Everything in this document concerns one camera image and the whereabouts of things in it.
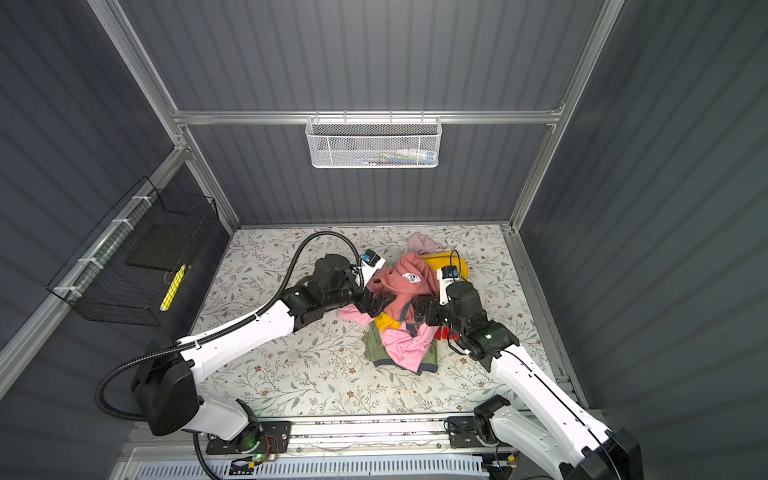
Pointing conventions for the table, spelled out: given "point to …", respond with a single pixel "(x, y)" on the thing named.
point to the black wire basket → (127, 270)
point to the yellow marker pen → (167, 300)
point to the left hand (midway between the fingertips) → (385, 285)
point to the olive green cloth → (374, 349)
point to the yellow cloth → (384, 321)
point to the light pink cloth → (407, 349)
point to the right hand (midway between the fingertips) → (431, 300)
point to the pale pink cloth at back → (423, 244)
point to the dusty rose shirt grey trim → (410, 277)
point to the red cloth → (445, 333)
